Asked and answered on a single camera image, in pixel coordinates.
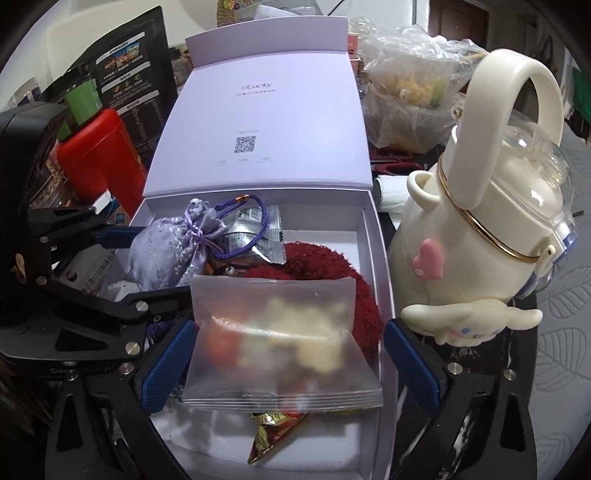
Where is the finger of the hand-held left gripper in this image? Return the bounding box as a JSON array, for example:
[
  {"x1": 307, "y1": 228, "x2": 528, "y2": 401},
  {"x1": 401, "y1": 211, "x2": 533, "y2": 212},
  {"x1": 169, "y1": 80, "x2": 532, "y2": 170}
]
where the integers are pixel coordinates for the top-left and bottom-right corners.
[
  {"x1": 28, "y1": 205, "x2": 144, "y2": 265},
  {"x1": 41, "y1": 271, "x2": 195, "y2": 325}
]

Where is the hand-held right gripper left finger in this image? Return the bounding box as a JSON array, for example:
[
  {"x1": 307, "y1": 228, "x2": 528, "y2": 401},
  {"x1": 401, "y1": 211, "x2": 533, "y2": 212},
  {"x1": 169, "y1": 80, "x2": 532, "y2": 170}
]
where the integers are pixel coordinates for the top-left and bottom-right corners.
[{"x1": 45, "y1": 318, "x2": 198, "y2": 480}]

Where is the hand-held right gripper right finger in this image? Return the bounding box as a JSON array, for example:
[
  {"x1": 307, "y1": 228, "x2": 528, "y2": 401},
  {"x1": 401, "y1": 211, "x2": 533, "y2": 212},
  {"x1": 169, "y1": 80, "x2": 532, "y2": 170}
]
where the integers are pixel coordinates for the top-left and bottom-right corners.
[{"x1": 384, "y1": 319, "x2": 539, "y2": 480}]

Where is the purple sachet pouch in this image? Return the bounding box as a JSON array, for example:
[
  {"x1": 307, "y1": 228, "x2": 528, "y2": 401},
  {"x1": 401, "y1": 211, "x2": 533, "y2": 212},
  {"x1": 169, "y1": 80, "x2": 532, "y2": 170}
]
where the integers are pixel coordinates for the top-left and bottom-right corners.
[{"x1": 128, "y1": 196, "x2": 271, "y2": 294}]

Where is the frosted clear snack packet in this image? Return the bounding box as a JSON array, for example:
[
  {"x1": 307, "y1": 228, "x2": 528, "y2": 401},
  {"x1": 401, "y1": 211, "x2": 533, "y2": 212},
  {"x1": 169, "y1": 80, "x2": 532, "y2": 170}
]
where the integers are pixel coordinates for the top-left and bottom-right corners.
[{"x1": 180, "y1": 272, "x2": 384, "y2": 412}]

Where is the colourful foil snack packet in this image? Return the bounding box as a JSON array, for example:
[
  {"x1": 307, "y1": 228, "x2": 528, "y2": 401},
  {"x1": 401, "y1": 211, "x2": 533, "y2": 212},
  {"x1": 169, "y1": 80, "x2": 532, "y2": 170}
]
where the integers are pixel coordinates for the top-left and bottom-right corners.
[{"x1": 247, "y1": 408, "x2": 310, "y2": 464}]

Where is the red fluffy scrunchie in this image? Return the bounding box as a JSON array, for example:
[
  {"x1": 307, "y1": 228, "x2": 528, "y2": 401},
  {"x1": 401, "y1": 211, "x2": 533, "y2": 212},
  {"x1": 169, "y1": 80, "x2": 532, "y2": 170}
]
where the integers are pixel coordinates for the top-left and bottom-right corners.
[{"x1": 242, "y1": 241, "x2": 384, "y2": 361}]

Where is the silver foil packet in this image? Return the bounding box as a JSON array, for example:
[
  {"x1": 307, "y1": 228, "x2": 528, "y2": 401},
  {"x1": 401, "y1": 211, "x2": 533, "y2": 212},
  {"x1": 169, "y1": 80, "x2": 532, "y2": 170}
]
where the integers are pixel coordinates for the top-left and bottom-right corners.
[{"x1": 217, "y1": 205, "x2": 284, "y2": 264}]

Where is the lavender gift box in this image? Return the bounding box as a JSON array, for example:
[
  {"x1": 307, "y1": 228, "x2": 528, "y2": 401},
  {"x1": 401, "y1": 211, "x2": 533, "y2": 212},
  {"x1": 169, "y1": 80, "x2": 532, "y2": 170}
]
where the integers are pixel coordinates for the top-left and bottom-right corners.
[{"x1": 131, "y1": 16, "x2": 400, "y2": 480}]

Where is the blue and white box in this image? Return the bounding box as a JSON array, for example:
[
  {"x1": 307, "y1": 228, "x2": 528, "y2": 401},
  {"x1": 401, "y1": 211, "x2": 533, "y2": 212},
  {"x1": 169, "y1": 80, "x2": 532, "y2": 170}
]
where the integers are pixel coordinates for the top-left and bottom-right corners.
[{"x1": 60, "y1": 247, "x2": 118, "y2": 296}]

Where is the red canister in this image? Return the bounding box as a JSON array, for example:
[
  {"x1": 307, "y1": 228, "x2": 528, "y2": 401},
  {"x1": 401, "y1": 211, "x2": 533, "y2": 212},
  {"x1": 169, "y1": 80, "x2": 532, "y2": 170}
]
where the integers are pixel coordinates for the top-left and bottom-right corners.
[{"x1": 56, "y1": 108, "x2": 148, "y2": 217}]

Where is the green label jar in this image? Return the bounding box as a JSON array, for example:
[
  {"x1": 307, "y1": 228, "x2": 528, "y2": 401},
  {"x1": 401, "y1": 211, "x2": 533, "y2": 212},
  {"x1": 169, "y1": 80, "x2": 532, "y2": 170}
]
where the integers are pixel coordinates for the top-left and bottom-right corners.
[{"x1": 65, "y1": 78, "x2": 102, "y2": 127}]

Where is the cream kettle-shaped bottle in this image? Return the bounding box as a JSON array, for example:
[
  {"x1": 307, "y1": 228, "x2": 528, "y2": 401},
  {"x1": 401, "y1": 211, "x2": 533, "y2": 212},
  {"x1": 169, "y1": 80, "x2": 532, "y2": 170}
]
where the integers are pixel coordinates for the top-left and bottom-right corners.
[{"x1": 399, "y1": 46, "x2": 580, "y2": 348}]

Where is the black printed pouch bag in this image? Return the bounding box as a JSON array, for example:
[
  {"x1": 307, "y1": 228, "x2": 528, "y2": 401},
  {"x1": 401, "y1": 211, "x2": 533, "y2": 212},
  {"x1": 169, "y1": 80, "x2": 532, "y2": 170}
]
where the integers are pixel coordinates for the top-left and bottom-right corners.
[{"x1": 95, "y1": 6, "x2": 178, "y2": 171}]

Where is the jar with purple contents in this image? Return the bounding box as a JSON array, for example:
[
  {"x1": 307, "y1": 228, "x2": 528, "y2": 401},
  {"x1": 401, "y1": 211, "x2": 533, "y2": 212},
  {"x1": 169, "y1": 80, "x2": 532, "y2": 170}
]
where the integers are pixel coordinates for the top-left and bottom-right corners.
[{"x1": 9, "y1": 76, "x2": 44, "y2": 109}]

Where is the plastic bag with food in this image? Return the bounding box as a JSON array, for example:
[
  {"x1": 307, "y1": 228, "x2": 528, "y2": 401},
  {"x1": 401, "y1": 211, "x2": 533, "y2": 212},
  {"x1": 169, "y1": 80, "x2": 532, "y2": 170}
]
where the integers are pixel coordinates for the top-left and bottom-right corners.
[{"x1": 358, "y1": 17, "x2": 490, "y2": 153}]

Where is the brown door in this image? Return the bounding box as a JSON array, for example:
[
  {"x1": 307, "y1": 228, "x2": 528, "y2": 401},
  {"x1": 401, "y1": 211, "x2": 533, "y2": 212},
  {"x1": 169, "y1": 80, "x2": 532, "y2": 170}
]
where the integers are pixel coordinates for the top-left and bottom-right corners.
[{"x1": 436, "y1": 0, "x2": 490, "y2": 44}]

